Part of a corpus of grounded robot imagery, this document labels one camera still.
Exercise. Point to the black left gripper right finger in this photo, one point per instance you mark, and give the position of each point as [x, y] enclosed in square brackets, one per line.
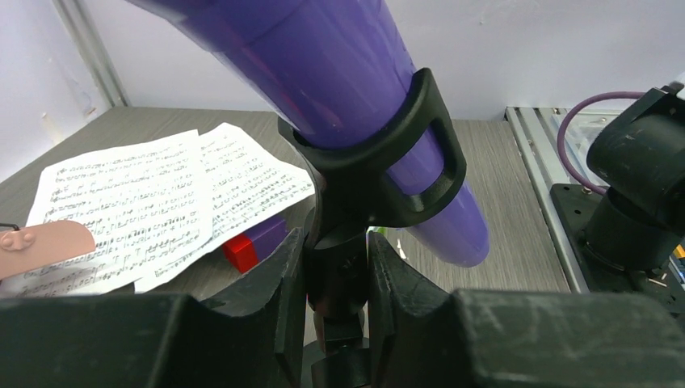
[508, 342]

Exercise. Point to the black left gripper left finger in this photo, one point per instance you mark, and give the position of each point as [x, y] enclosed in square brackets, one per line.
[250, 334]

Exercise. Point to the sheet music page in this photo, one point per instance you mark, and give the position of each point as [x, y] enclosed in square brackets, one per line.
[146, 205]
[249, 185]

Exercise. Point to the black round base mic stand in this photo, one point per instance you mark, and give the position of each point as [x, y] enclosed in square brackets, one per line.
[352, 193]

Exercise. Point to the pink music stand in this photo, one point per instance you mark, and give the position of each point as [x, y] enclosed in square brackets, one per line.
[24, 249]

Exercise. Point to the purple microphone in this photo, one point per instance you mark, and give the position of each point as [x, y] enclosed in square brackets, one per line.
[338, 71]

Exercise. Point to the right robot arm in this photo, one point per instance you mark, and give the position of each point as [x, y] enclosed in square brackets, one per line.
[640, 155]

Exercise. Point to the red purple brick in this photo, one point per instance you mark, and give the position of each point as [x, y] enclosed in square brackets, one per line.
[256, 244]

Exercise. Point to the green owl number tile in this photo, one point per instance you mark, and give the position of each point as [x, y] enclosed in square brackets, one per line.
[388, 236]

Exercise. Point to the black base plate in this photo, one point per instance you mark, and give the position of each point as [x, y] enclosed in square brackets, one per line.
[618, 247]

